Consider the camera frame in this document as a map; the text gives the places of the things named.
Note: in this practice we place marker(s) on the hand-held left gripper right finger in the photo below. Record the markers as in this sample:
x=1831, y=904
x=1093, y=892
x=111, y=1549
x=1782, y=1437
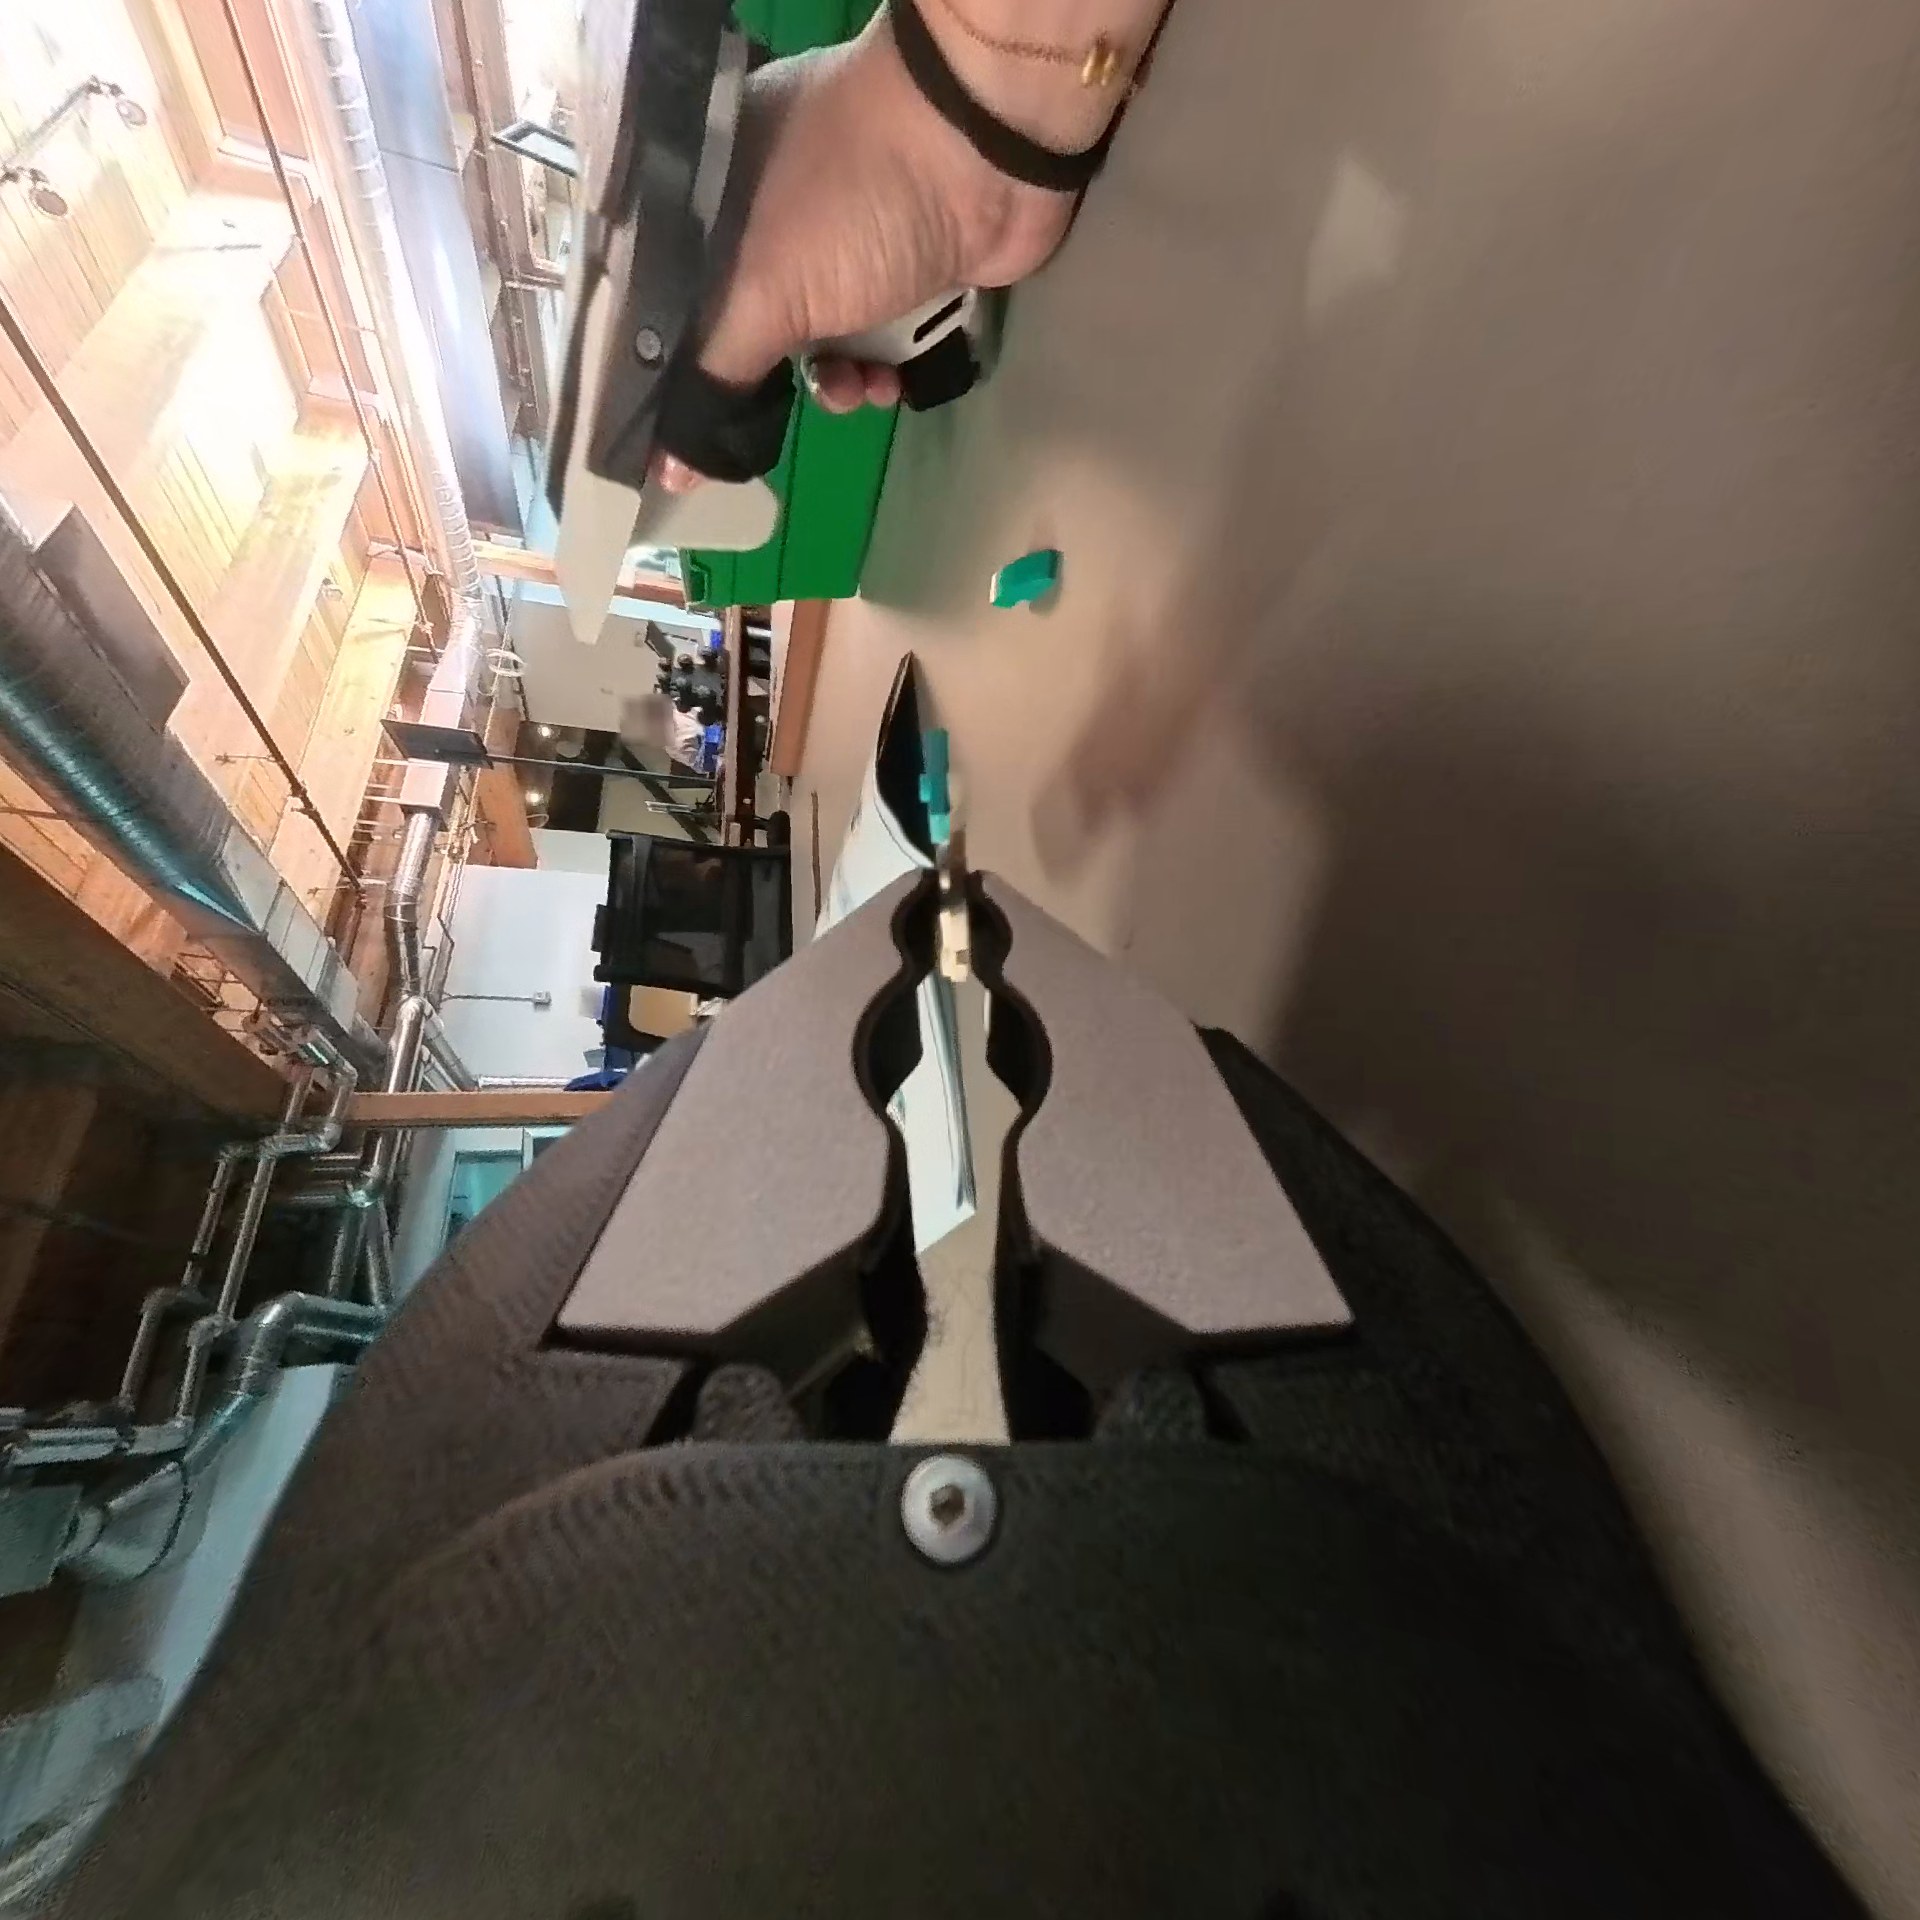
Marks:
x=1184, y=1185

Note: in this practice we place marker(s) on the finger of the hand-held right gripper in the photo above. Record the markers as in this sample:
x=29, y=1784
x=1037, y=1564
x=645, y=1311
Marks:
x=592, y=557
x=705, y=517

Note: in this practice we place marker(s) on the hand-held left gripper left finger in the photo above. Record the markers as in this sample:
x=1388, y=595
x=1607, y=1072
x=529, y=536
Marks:
x=735, y=1171

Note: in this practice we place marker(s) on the light blue instruction booklet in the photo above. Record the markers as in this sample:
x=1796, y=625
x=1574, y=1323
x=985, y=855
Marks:
x=937, y=1141

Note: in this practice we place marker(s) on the white half-round lego plate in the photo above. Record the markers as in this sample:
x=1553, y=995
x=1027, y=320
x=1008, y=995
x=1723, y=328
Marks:
x=951, y=937

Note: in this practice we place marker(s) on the teal lego slope piece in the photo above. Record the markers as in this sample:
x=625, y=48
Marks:
x=1027, y=582

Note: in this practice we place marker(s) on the person's right hand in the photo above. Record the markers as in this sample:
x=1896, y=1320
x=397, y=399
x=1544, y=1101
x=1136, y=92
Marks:
x=855, y=211

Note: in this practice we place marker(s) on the green plastic bin stack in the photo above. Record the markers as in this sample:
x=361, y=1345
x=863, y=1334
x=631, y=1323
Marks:
x=825, y=495

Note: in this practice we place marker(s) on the silver ventilation ducts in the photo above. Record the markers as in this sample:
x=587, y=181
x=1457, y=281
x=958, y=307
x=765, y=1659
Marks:
x=91, y=734

